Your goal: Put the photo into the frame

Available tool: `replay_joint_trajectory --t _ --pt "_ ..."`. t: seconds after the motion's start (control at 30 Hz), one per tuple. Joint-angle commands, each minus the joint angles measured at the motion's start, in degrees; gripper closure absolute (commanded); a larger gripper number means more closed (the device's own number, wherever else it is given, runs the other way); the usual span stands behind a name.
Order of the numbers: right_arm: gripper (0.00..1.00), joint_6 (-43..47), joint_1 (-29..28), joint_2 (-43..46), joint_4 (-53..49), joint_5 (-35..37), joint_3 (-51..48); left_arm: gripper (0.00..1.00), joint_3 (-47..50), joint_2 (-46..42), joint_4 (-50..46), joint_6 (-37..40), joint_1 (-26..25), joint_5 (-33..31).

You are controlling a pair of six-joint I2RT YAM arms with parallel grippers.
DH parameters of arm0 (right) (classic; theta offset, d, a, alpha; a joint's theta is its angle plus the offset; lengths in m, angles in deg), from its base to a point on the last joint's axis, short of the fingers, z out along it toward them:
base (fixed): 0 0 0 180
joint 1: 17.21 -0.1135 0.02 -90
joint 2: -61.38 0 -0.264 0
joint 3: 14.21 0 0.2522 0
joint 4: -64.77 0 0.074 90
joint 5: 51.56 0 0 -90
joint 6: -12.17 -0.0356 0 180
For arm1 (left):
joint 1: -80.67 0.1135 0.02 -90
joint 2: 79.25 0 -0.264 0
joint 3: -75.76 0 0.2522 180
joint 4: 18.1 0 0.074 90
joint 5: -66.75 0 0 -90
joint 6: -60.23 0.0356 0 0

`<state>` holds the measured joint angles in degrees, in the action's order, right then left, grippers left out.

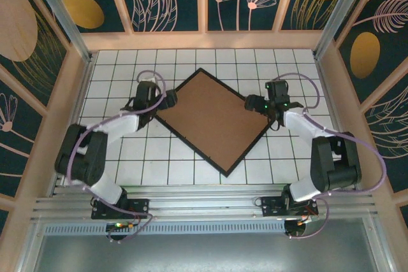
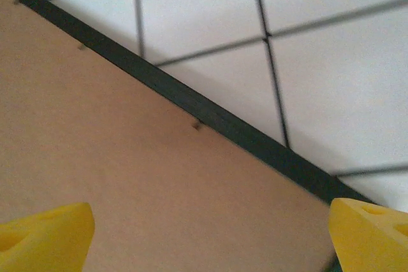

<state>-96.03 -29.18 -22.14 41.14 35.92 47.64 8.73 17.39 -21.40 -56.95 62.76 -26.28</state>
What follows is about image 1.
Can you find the brown frame backing board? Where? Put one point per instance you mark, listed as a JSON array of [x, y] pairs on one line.
[[210, 119]]

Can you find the black picture frame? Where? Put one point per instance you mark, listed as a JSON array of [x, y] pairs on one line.
[[192, 145]]

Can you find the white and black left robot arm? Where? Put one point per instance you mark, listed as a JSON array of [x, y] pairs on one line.
[[83, 157]]

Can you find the small circuit board with LED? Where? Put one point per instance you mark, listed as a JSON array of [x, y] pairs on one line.
[[118, 225]]

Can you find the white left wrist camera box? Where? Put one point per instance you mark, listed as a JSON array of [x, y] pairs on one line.
[[148, 79]]

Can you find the aluminium table side rail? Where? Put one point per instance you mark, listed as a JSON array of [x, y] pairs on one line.
[[74, 122], [326, 87]]

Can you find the aluminium corner post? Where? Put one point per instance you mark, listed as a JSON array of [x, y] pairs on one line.
[[340, 11], [60, 11]]

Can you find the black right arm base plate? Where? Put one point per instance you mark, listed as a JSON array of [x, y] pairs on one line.
[[271, 206]]

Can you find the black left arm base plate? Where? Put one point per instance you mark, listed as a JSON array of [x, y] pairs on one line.
[[140, 206]]

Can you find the aluminium mounting rail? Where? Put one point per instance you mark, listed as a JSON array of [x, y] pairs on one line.
[[207, 205]]

